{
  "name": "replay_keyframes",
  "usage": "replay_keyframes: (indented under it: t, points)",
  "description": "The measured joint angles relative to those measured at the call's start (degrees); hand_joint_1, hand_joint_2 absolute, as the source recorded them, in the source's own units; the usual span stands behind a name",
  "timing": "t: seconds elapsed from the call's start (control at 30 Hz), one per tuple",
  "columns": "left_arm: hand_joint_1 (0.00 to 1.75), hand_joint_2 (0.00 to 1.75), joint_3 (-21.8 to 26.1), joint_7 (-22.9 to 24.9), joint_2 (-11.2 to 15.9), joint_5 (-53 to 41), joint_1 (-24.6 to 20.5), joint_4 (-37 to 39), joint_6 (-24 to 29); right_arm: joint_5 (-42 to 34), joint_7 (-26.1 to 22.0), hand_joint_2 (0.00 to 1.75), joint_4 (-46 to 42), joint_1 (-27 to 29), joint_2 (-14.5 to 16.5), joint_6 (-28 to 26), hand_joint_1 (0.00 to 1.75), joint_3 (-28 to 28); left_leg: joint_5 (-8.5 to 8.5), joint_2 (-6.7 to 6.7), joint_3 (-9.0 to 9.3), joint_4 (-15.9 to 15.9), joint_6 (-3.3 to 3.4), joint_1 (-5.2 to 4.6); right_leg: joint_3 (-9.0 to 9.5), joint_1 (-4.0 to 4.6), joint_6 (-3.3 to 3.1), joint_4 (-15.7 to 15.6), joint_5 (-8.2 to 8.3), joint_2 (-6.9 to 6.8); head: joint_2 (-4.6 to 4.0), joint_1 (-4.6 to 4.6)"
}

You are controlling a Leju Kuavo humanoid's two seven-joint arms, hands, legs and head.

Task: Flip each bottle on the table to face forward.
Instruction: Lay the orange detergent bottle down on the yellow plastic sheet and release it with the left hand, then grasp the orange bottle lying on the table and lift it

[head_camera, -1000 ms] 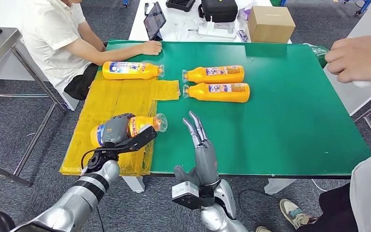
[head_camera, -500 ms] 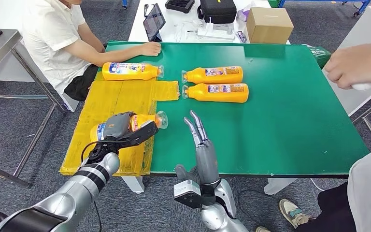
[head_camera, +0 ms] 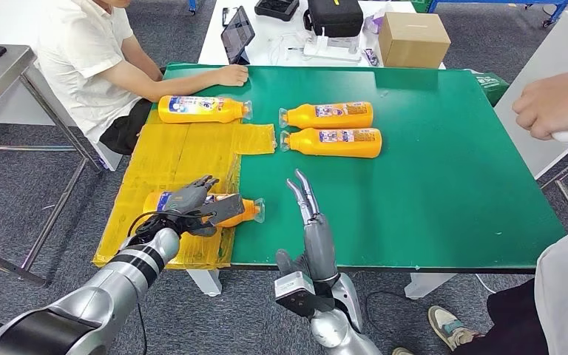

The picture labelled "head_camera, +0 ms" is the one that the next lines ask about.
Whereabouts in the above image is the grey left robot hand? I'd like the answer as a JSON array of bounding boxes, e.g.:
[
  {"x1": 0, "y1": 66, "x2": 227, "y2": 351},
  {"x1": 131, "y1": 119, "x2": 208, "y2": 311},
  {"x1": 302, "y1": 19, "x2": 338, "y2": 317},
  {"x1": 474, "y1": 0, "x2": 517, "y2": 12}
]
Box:
[{"x1": 162, "y1": 175, "x2": 221, "y2": 239}]

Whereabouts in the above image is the blue metal rack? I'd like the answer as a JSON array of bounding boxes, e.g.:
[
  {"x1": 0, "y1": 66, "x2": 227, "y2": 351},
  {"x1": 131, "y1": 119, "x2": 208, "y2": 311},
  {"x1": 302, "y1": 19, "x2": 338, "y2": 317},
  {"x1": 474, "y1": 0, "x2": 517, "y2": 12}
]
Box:
[{"x1": 426, "y1": 0, "x2": 568, "y2": 28}]

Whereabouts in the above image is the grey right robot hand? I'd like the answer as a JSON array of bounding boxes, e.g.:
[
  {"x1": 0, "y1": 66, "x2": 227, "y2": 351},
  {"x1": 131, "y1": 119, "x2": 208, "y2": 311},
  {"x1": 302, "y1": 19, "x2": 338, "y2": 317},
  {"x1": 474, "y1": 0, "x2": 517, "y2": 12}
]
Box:
[{"x1": 274, "y1": 169, "x2": 339, "y2": 285}]

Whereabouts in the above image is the purple tissue pack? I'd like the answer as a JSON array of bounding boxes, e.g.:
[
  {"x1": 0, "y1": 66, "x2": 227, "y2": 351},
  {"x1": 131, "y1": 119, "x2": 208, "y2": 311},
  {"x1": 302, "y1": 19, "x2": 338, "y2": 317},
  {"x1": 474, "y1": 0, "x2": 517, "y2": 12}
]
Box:
[{"x1": 362, "y1": 10, "x2": 387, "y2": 36}]

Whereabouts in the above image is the black carrying case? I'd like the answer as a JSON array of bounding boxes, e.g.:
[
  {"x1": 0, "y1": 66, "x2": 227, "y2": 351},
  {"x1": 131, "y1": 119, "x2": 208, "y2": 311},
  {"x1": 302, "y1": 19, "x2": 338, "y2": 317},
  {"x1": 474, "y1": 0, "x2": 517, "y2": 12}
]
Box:
[{"x1": 303, "y1": 0, "x2": 365, "y2": 38}]

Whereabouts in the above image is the grey metal table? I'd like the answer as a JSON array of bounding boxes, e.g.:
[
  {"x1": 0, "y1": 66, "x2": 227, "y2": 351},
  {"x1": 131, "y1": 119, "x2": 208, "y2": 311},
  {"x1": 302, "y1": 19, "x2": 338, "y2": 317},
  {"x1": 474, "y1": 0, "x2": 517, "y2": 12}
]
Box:
[{"x1": 0, "y1": 44, "x2": 104, "y2": 288}]

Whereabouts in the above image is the person's hand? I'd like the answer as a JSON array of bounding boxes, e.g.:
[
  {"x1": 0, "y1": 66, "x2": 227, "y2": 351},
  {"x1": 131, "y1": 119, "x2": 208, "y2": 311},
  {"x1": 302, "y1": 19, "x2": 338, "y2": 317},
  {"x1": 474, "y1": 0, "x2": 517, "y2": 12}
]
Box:
[{"x1": 511, "y1": 68, "x2": 568, "y2": 143}]

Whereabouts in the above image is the person's right hand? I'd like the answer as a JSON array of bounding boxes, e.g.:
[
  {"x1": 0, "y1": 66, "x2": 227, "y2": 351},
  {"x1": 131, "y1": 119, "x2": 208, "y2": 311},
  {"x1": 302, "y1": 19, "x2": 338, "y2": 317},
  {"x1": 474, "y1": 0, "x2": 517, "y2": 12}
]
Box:
[{"x1": 214, "y1": 64, "x2": 250, "y2": 88}]

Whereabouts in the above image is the white power strip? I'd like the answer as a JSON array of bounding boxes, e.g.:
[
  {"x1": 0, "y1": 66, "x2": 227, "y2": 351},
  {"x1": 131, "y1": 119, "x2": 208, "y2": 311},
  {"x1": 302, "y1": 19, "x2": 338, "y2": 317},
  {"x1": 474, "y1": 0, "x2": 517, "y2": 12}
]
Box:
[{"x1": 288, "y1": 27, "x2": 362, "y2": 63}]

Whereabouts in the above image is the black tablet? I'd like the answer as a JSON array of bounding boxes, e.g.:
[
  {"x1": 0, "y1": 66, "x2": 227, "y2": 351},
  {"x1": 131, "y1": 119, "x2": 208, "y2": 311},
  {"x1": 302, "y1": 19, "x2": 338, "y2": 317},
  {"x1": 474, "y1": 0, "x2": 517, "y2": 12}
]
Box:
[{"x1": 220, "y1": 5, "x2": 256, "y2": 66}]

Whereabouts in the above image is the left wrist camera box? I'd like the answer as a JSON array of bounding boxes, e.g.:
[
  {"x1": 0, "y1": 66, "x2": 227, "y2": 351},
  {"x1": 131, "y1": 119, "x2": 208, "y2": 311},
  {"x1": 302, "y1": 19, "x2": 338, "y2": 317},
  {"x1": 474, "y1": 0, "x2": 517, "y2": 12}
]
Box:
[{"x1": 186, "y1": 192, "x2": 247, "y2": 231}]

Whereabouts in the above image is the black plastic tray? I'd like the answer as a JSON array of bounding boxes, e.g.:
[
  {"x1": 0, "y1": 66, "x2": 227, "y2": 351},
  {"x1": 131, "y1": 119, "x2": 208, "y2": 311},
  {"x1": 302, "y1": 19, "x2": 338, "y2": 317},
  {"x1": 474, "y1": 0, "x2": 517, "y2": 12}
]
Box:
[{"x1": 254, "y1": 0, "x2": 300, "y2": 22}]

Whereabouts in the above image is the orange detergent bottle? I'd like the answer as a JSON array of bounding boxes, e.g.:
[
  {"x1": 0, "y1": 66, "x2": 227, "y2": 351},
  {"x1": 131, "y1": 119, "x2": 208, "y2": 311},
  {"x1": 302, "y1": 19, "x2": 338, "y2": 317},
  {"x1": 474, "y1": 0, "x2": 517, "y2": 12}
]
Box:
[
  {"x1": 157, "y1": 94, "x2": 254, "y2": 125},
  {"x1": 143, "y1": 189, "x2": 266, "y2": 230},
  {"x1": 279, "y1": 127, "x2": 383, "y2": 159},
  {"x1": 277, "y1": 101, "x2": 375, "y2": 130}
]

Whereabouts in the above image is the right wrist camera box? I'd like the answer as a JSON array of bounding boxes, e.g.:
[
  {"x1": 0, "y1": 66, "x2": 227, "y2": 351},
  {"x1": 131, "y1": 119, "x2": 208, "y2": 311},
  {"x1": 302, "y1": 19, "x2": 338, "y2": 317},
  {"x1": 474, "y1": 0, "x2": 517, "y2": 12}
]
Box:
[{"x1": 274, "y1": 271, "x2": 337, "y2": 320}]

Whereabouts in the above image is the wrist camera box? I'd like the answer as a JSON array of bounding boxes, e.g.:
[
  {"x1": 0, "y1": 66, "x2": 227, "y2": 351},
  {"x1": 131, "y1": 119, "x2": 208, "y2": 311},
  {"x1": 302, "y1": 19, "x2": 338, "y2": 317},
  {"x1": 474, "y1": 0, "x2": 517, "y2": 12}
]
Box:
[
  {"x1": 186, "y1": 192, "x2": 247, "y2": 231},
  {"x1": 274, "y1": 271, "x2": 337, "y2": 320}
]

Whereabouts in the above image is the brown cardboard box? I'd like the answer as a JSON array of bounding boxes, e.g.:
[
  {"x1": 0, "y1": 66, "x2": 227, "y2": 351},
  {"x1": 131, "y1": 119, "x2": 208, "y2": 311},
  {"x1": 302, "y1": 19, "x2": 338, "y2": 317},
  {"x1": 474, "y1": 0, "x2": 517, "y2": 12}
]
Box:
[{"x1": 378, "y1": 12, "x2": 452, "y2": 70}]

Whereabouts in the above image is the white table leg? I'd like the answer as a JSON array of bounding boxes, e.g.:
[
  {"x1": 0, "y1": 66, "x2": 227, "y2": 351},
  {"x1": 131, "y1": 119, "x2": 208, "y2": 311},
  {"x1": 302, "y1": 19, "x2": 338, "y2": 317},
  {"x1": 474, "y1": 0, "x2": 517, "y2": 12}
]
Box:
[
  {"x1": 404, "y1": 272, "x2": 456, "y2": 300},
  {"x1": 186, "y1": 269, "x2": 223, "y2": 298}
]

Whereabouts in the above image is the white table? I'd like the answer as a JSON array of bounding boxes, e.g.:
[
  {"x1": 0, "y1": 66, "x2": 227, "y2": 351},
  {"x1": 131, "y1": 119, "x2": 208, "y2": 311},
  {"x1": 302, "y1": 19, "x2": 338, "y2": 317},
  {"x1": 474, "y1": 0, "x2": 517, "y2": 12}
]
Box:
[{"x1": 197, "y1": 0, "x2": 446, "y2": 70}]

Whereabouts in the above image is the small yellow plastic bag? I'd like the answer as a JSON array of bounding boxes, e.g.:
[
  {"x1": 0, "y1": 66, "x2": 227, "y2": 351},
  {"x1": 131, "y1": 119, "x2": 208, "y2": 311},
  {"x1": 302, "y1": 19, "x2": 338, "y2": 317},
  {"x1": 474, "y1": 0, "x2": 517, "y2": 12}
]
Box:
[{"x1": 234, "y1": 123, "x2": 277, "y2": 157}]

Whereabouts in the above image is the large yellow wrapped flat sheet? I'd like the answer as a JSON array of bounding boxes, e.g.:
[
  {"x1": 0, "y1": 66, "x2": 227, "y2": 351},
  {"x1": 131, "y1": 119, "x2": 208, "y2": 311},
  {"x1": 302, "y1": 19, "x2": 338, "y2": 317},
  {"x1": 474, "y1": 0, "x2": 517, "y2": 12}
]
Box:
[{"x1": 92, "y1": 109, "x2": 242, "y2": 271}]

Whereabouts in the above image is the white stool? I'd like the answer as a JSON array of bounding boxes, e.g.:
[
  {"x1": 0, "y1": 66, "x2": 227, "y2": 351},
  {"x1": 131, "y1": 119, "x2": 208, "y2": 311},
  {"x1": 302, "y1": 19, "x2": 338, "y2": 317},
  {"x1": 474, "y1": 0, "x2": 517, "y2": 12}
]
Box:
[{"x1": 87, "y1": 144, "x2": 124, "y2": 172}]

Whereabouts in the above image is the green bag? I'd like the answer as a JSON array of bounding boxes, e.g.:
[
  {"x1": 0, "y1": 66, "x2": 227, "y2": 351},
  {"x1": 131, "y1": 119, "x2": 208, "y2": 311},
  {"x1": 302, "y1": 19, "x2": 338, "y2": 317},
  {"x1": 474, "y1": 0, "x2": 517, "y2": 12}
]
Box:
[{"x1": 465, "y1": 69, "x2": 510, "y2": 107}]

